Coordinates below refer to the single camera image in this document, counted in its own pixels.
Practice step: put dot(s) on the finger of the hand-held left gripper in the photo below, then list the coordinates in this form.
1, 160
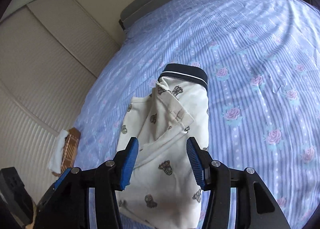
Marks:
60, 177

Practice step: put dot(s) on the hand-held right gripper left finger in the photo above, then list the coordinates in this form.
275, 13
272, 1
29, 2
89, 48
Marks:
128, 161

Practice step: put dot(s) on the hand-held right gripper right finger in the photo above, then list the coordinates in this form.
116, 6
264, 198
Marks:
193, 161

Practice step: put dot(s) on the cream bear-print polo shirt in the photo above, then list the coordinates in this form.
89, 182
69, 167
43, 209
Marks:
172, 109

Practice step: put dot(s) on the folded white cloth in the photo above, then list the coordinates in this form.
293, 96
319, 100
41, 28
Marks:
58, 151

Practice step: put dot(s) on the folded brown plaid cloth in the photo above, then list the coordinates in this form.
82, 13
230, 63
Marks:
71, 144

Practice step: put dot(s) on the white ribbed wardrobe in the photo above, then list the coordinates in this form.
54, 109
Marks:
37, 69

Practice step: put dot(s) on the blue floral striped bedsheet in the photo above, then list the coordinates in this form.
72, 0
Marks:
250, 56

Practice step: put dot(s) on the grey headboard cushion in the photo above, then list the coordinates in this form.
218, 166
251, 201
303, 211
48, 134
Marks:
140, 9

